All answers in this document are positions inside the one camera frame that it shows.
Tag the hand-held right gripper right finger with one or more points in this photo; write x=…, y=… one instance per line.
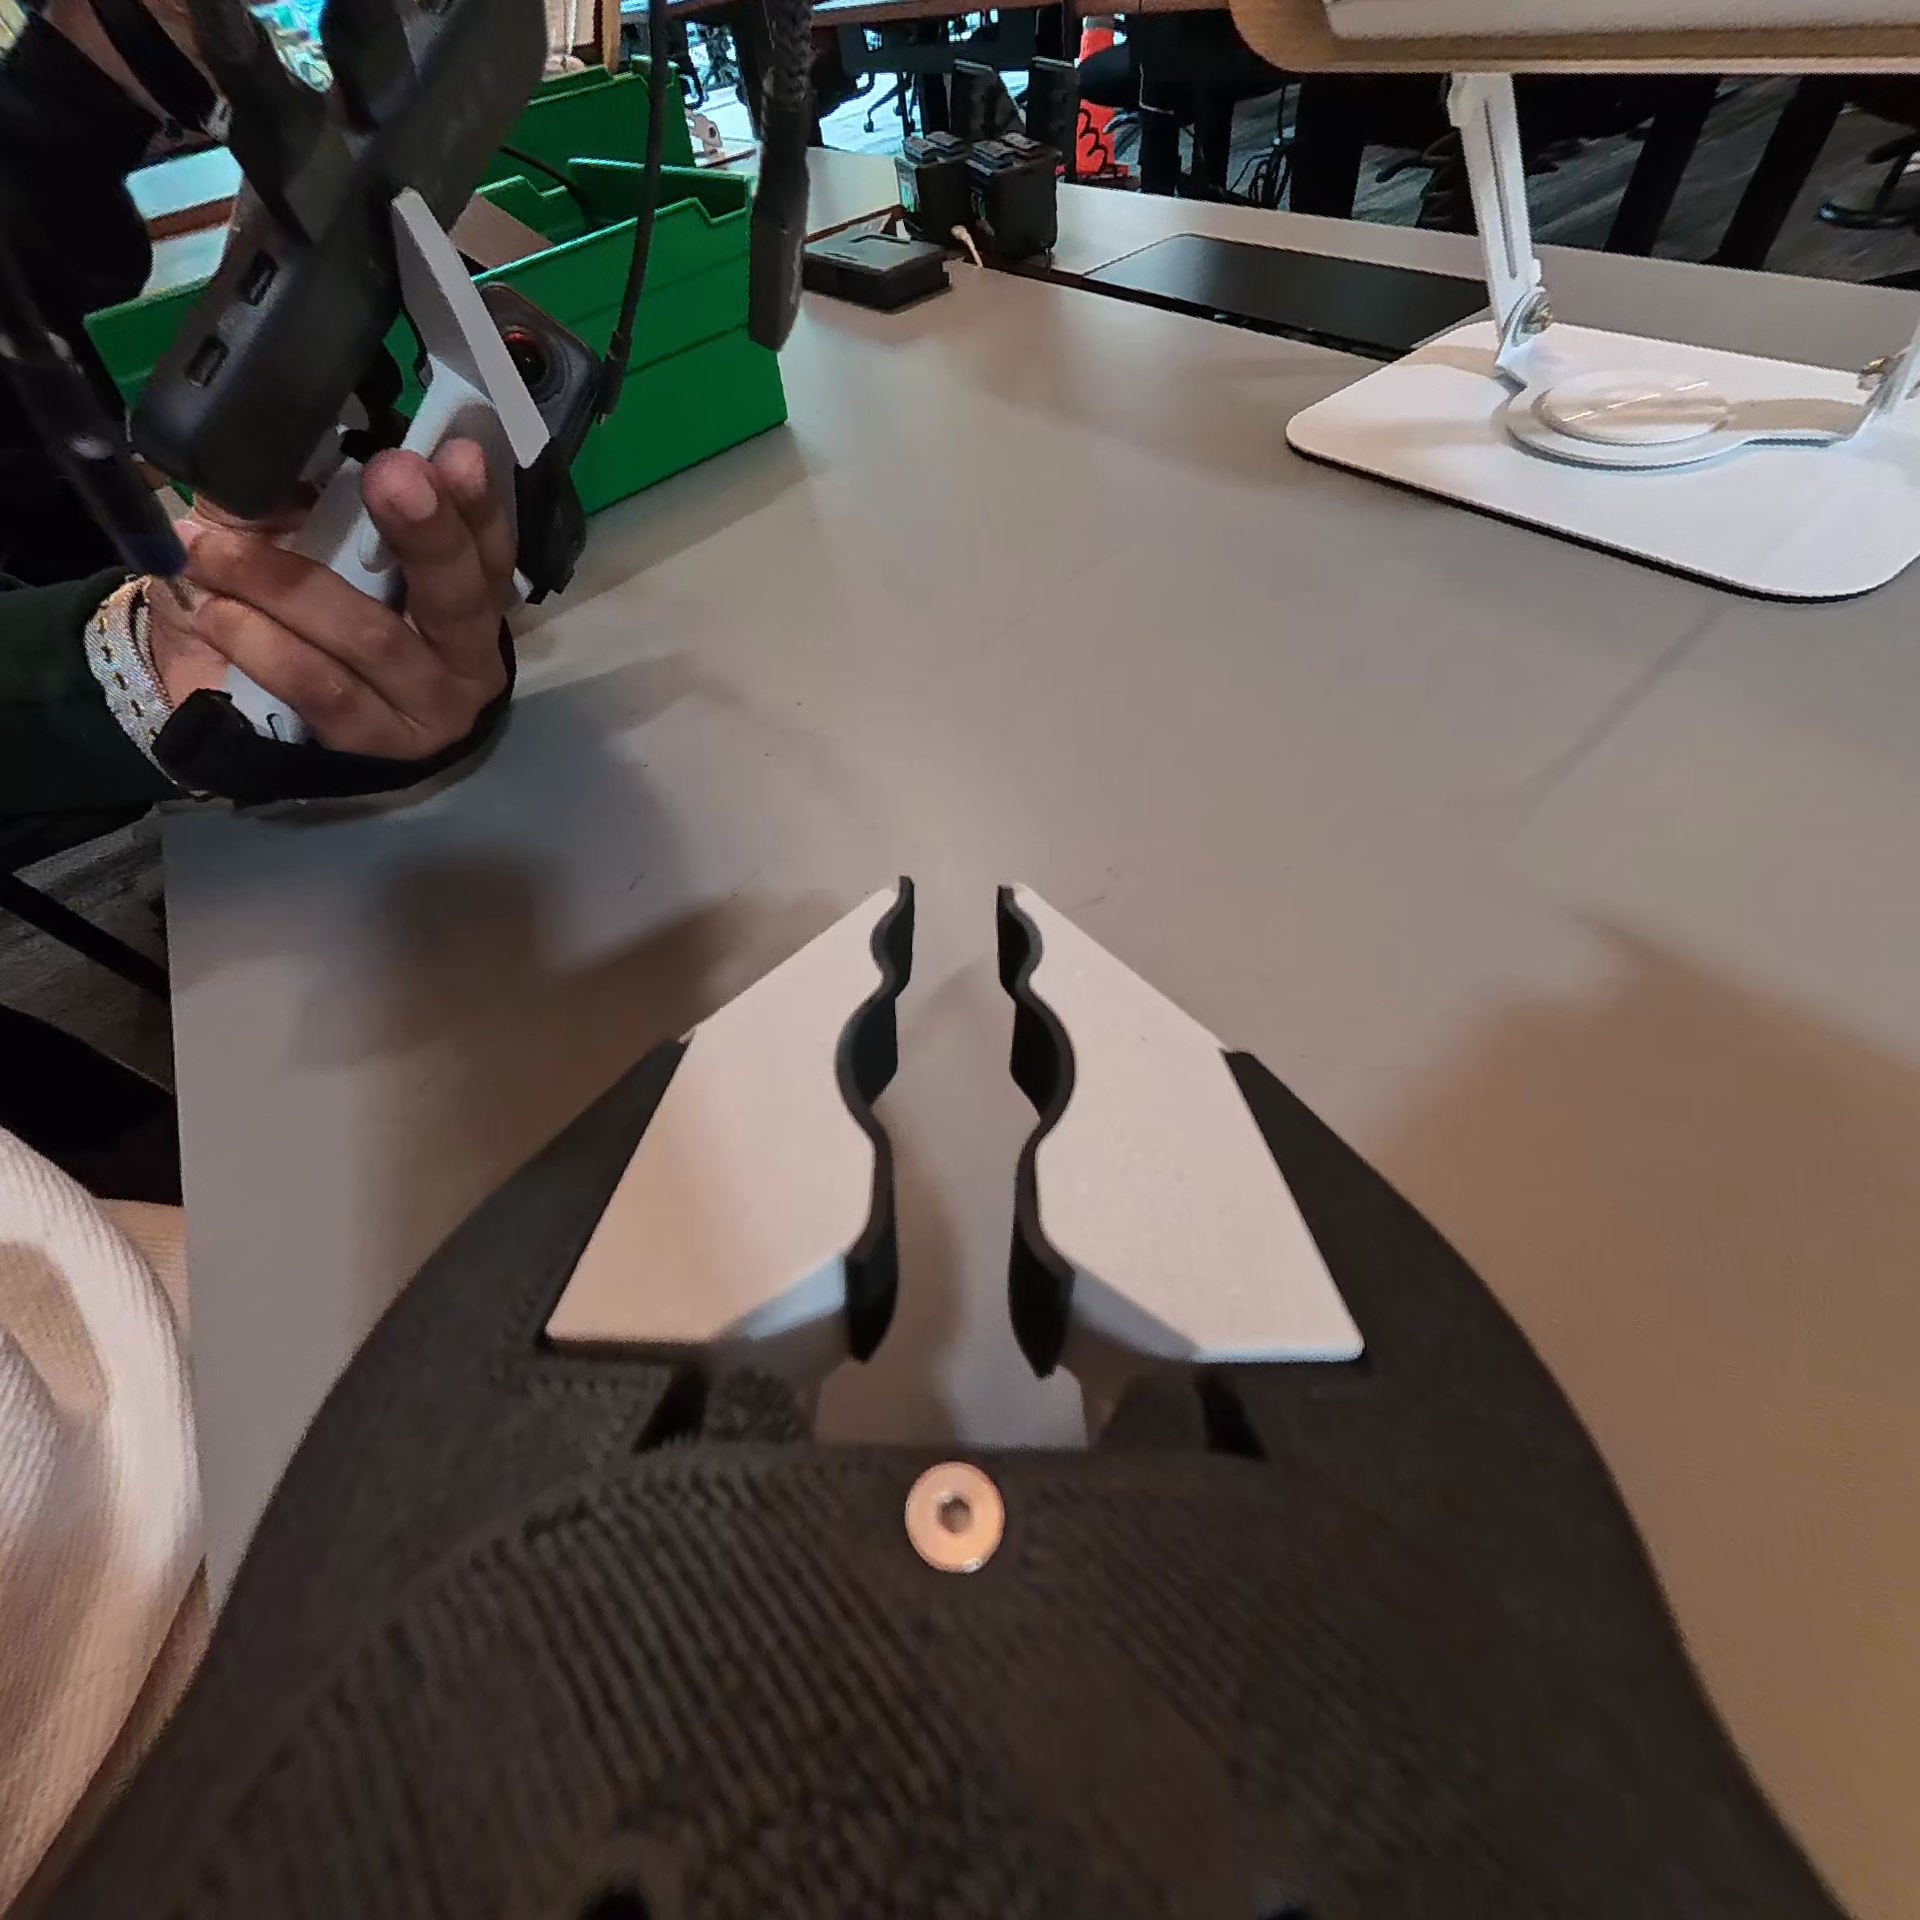
x=1184, y=1170

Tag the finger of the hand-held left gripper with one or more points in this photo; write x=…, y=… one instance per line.
x=464, y=329

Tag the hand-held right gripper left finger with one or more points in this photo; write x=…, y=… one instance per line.
x=721, y=1170

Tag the green plastic bin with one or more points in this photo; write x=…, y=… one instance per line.
x=599, y=136
x=690, y=345

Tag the black USB hub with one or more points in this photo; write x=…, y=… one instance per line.
x=270, y=376

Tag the person's left forearm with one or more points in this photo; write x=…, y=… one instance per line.
x=61, y=705

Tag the grey desk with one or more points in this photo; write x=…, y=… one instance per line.
x=1200, y=675

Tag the person's left hand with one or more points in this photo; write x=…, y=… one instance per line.
x=330, y=660

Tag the black flat charger box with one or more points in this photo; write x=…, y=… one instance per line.
x=879, y=268

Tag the silver wrist watch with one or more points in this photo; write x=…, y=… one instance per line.
x=134, y=660

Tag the black battery charger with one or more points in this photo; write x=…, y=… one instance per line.
x=938, y=188
x=1014, y=194

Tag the red patterned bag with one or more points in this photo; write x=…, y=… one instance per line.
x=1096, y=142

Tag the person's cream trousers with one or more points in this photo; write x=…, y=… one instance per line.
x=75, y=1424

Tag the white wooden document stand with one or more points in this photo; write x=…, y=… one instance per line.
x=1723, y=511

